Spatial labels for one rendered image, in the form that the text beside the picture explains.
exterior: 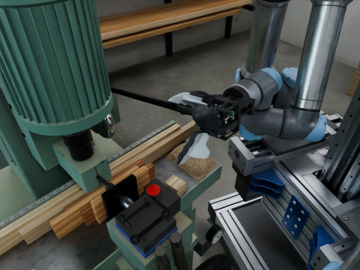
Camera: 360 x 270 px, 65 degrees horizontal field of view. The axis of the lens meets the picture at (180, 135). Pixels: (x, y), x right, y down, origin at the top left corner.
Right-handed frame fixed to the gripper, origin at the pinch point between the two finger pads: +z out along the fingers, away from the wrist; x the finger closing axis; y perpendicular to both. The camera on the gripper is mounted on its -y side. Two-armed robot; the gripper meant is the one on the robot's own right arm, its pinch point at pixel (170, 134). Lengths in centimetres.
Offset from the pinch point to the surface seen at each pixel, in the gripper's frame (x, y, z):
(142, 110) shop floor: 83, -162, -101
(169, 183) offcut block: 19.3, -7.2, -3.1
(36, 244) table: 21.4, -18.4, 28.6
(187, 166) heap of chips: 20.4, -9.4, -11.8
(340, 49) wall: 78, -73, -330
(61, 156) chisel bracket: 5.6, -21.3, 15.7
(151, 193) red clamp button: 11.5, -0.7, 6.8
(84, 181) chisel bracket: 9.1, -13.2, 15.3
